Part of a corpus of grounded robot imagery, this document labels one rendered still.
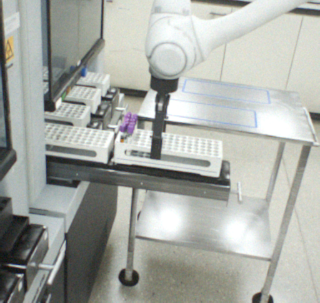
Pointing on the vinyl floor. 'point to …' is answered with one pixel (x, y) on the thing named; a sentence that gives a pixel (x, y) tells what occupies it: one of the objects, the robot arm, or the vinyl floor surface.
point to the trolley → (195, 239)
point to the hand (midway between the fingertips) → (158, 142)
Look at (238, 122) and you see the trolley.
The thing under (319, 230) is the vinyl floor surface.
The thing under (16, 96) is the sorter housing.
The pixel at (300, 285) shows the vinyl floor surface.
